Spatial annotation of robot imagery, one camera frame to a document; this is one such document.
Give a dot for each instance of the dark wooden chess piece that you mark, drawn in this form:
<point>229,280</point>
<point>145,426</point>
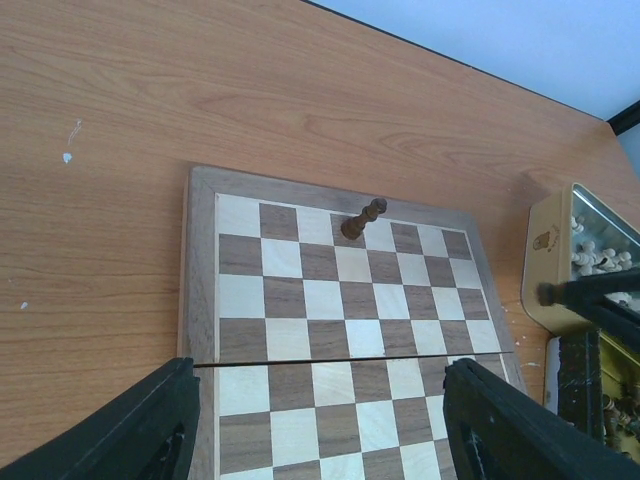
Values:
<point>353,227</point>

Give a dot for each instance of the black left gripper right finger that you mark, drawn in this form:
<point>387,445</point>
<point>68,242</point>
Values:
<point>497,432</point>

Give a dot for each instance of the pile of dark chess pieces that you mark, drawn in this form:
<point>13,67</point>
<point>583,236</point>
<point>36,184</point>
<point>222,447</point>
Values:
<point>621,416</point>

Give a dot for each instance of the black frame post right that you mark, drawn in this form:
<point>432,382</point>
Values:
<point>626,119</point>

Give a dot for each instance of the silver tin tray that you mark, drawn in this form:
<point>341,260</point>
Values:
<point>550,242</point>

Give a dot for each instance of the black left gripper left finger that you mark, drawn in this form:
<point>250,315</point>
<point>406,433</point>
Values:
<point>147,432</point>

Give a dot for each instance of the gold tin tray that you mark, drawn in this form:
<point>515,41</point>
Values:
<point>580,369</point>

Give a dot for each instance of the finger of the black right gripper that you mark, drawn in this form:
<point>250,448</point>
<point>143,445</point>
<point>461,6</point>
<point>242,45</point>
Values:
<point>587,297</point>

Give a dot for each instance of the pile of white chess pieces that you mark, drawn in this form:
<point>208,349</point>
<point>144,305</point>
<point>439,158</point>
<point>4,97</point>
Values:
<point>589,259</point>

